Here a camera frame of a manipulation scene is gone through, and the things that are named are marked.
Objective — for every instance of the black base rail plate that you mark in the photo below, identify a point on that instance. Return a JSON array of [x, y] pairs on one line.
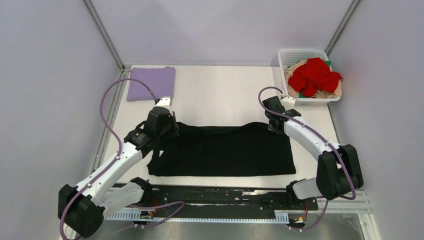
[[176, 197]]

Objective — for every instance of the beige t shirt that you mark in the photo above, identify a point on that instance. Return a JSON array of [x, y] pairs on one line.
[[326, 94]]

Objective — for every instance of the black t shirt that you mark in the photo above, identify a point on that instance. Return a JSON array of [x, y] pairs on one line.
[[223, 151]]

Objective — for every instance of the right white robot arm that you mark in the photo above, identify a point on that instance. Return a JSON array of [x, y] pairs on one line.
[[338, 173]]

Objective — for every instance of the slotted cable duct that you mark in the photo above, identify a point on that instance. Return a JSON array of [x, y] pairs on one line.
[[207, 214]]

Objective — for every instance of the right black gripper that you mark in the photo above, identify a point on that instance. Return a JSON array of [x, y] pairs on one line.
[[276, 131]]

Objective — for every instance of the right aluminium corner post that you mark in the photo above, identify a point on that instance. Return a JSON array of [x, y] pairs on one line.
[[342, 25]]

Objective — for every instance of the red t shirt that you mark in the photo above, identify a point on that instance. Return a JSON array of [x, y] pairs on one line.
[[314, 78]]

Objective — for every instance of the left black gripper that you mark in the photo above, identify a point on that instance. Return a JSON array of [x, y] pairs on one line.
[[174, 132]]

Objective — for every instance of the aluminium corner post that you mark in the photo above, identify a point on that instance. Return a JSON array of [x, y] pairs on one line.
[[94, 15], [342, 25]]

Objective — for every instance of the left aluminium corner post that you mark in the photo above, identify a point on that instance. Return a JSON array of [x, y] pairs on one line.
[[94, 15]]

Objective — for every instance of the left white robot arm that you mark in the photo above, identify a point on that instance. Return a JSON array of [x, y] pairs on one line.
[[85, 206]]

